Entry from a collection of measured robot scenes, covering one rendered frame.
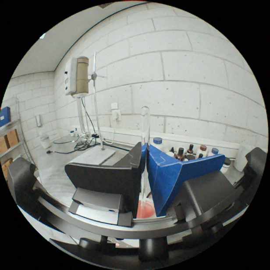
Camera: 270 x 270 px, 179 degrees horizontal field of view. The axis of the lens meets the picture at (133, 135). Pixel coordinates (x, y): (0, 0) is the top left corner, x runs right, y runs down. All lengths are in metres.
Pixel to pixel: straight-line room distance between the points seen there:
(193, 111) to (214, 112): 0.15
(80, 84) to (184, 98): 0.56
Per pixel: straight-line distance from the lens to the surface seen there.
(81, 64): 0.52
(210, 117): 0.60
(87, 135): 0.50
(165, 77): 0.58
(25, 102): 2.54
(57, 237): 0.40
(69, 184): 0.48
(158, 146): 0.43
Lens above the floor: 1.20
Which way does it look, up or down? 21 degrees down
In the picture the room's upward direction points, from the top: 3 degrees counter-clockwise
